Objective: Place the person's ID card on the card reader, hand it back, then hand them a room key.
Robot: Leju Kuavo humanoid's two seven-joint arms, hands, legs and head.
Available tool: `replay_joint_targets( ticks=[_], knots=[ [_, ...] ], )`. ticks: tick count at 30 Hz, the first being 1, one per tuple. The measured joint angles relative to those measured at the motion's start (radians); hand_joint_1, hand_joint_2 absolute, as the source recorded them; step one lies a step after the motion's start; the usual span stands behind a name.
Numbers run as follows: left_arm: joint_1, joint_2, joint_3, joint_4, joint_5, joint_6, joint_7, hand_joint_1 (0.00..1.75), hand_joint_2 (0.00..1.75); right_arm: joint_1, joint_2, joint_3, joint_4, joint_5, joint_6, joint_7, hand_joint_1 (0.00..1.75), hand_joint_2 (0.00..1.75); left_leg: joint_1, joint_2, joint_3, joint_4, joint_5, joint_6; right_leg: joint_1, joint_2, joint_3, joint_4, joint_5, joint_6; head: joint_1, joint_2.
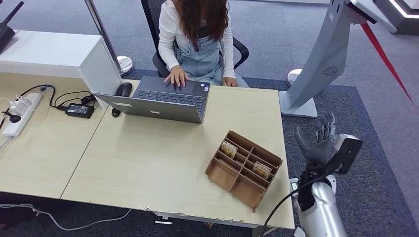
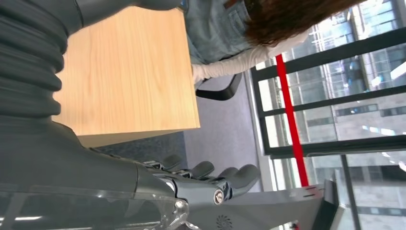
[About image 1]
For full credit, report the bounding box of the grey laptop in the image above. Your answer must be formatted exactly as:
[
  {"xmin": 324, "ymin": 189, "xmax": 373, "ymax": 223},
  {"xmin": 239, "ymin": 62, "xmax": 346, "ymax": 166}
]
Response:
[{"xmin": 93, "ymin": 76, "xmax": 211, "ymax": 124}]

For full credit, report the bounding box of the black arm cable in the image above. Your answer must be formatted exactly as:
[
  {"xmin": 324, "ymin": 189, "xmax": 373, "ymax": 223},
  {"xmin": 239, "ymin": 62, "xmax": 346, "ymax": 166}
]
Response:
[{"xmin": 260, "ymin": 172, "xmax": 330, "ymax": 237}]

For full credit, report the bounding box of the black wall plug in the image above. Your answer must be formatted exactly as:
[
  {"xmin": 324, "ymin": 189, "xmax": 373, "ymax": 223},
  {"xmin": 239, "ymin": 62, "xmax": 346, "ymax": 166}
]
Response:
[{"xmin": 1, "ymin": 110, "xmax": 22, "ymax": 124}]

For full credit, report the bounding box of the white desk cabinet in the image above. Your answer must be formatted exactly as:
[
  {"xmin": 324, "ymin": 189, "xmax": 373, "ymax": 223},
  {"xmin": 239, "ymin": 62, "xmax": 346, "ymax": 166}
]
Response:
[{"xmin": 0, "ymin": 30, "xmax": 123, "ymax": 109}]

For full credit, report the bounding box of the round chrome stanchion base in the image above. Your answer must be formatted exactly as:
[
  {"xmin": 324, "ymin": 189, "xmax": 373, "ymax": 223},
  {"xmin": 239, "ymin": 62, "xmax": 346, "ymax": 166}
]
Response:
[{"xmin": 287, "ymin": 68, "xmax": 303, "ymax": 86}]

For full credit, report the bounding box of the chrome stanchion post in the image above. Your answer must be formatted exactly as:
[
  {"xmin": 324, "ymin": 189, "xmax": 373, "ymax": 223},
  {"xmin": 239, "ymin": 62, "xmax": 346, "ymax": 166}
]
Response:
[{"xmin": 84, "ymin": 0, "xmax": 134, "ymax": 77}]

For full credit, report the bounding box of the white floor cable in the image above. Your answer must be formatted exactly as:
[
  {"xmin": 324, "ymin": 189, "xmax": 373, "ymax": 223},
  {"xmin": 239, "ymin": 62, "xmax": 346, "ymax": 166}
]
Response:
[{"xmin": 0, "ymin": 203, "xmax": 132, "ymax": 232}]

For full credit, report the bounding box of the red barrier belt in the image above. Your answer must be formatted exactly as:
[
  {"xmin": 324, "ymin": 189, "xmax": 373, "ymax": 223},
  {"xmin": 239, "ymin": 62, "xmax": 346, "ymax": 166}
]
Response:
[{"xmin": 360, "ymin": 23, "xmax": 414, "ymax": 103}]

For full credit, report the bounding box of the black office chair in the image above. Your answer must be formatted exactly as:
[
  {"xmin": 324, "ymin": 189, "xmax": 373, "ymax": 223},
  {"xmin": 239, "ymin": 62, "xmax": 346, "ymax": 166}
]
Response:
[{"xmin": 140, "ymin": 0, "xmax": 250, "ymax": 79}]

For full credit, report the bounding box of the grey desk frame rail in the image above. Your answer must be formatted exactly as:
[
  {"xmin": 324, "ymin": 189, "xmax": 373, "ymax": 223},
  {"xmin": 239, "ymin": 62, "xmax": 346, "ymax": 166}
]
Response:
[{"xmin": 152, "ymin": 211, "xmax": 279, "ymax": 237}]

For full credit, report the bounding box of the person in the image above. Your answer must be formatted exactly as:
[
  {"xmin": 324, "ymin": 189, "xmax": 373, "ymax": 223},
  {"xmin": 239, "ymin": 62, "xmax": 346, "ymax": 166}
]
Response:
[{"xmin": 158, "ymin": 0, "xmax": 250, "ymax": 88}]

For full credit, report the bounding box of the white charger block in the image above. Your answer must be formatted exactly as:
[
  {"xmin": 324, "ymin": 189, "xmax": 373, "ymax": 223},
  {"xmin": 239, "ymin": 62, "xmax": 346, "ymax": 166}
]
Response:
[{"xmin": 9, "ymin": 96, "xmax": 34, "ymax": 116}]

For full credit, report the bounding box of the brown wooden card organizer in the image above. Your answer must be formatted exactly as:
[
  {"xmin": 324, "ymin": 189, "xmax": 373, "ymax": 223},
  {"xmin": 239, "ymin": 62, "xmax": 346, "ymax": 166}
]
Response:
[{"xmin": 205, "ymin": 130, "xmax": 284, "ymax": 213}]

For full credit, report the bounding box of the black power adapter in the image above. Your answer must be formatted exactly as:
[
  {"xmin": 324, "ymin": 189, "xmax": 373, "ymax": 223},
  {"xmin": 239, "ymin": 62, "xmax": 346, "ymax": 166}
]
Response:
[{"xmin": 64, "ymin": 102, "xmax": 95, "ymax": 119}]

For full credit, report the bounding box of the black router with antenna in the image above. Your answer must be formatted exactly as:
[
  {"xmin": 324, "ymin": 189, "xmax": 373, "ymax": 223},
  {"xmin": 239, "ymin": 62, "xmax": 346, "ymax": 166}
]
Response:
[{"xmin": 0, "ymin": 0, "xmax": 25, "ymax": 53}]

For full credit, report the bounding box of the gold printed room key card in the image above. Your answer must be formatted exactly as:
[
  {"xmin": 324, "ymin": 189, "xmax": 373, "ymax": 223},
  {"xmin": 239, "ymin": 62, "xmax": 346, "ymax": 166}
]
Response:
[
  {"xmin": 220, "ymin": 140, "xmax": 238, "ymax": 159},
  {"xmin": 252, "ymin": 161, "xmax": 273, "ymax": 180}
]

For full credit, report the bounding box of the person's right hand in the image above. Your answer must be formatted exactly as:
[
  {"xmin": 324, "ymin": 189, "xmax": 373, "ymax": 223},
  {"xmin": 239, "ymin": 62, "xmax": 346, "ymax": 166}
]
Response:
[{"xmin": 164, "ymin": 65, "xmax": 191, "ymax": 88}]

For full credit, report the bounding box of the black computer mouse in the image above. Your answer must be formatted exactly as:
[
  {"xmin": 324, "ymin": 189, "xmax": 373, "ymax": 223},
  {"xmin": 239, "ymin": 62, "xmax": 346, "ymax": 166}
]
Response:
[{"xmin": 115, "ymin": 81, "xmax": 133, "ymax": 98}]

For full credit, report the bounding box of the grey kiosk stand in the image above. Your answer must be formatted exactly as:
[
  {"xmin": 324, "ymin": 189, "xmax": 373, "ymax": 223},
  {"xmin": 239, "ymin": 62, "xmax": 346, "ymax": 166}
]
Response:
[{"xmin": 278, "ymin": 0, "xmax": 398, "ymax": 119}]

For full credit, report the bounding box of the white power strip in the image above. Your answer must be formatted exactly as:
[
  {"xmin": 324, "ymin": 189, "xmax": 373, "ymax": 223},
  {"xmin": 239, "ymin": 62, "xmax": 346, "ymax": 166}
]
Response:
[{"xmin": 1, "ymin": 93, "xmax": 43, "ymax": 138}]

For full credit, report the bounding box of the black power cable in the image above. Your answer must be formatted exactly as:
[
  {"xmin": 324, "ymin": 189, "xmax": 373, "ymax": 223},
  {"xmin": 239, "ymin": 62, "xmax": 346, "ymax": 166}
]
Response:
[{"xmin": 19, "ymin": 84, "xmax": 97, "ymax": 111}]

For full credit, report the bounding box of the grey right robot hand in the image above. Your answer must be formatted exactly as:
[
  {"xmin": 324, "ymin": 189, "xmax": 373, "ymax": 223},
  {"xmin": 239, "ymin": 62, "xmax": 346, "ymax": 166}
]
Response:
[{"xmin": 293, "ymin": 113, "xmax": 338, "ymax": 166}]

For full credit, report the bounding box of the dark platform with light strip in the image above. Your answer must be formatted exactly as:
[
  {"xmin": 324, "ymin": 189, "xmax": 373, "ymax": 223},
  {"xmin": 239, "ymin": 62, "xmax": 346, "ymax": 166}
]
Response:
[{"xmin": 375, "ymin": 0, "xmax": 419, "ymax": 36}]

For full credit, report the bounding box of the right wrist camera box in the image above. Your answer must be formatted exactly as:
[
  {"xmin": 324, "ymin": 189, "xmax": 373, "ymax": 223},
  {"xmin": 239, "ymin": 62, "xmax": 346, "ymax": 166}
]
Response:
[{"xmin": 327, "ymin": 133, "xmax": 363, "ymax": 175}]

